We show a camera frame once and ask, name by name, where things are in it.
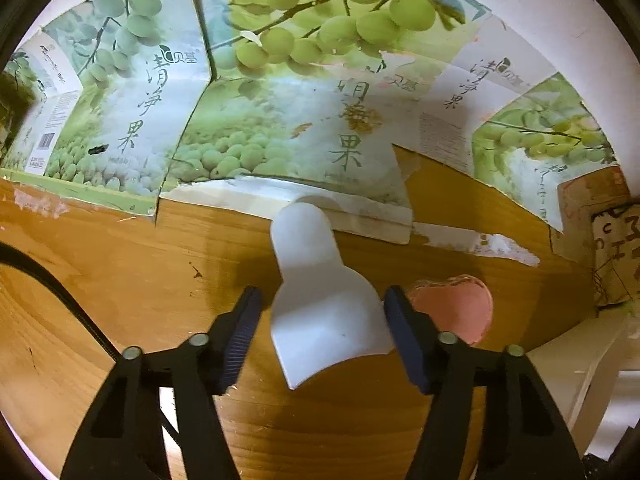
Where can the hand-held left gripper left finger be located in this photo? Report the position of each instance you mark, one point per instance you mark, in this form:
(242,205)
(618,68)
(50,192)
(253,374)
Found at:
(240,340)

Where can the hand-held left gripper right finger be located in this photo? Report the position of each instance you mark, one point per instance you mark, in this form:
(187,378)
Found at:
(407,340)

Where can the white plastic scoop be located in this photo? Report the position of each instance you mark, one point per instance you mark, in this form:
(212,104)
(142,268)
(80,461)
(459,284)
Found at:
(325,310)

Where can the white plastic storage bin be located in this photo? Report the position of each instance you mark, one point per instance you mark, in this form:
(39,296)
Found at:
(565,375)

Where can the pink heart-shaped case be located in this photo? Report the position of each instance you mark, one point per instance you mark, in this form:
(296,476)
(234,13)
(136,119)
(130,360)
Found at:
(455,310)

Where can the letter print fabric bag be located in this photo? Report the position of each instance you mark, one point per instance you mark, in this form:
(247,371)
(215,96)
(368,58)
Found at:
(615,260)

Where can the brown cardboard box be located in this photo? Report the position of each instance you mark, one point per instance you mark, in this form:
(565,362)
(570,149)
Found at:
(585,200)

